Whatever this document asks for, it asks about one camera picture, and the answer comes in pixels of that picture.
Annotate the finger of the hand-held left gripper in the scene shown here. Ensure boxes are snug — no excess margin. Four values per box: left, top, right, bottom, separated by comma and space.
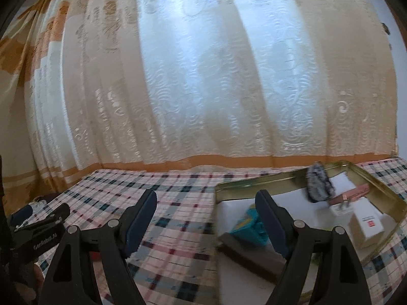
8, 205, 34, 226
14, 203, 71, 231

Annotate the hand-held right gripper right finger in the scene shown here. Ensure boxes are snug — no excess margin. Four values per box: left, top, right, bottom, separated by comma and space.
255, 190, 372, 305

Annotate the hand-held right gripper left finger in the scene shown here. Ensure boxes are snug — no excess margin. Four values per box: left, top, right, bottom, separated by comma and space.
41, 189, 158, 305

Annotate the cyan toy brick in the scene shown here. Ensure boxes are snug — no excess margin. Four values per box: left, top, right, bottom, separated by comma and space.
229, 208, 271, 245

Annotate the dark brown box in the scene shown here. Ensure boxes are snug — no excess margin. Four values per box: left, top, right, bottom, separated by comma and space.
218, 232, 287, 285

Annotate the gold metal tin box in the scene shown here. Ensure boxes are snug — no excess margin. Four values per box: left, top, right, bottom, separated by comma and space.
214, 160, 407, 304

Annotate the black and white patterned pouch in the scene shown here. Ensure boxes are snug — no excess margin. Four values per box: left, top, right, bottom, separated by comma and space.
306, 162, 336, 203

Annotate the white charger adapter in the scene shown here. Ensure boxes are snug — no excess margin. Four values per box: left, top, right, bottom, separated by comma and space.
329, 199, 366, 220

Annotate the rose gold rectangular case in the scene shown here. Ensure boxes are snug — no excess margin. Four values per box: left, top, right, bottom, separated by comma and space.
329, 187, 371, 205

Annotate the white box with red label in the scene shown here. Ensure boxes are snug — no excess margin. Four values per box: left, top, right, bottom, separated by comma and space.
348, 197, 390, 250

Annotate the person's left hand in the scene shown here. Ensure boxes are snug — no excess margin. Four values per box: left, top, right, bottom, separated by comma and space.
14, 262, 45, 305

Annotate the white paper liner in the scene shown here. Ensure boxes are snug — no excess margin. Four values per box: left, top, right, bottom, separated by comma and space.
218, 168, 395, 296

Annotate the plaid tablecloth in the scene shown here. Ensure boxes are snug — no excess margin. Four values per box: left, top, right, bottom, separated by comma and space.
32, 156, 407, 305

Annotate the cream patterned curtain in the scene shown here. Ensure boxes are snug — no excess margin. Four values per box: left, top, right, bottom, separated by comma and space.
0, 0, 399, 208

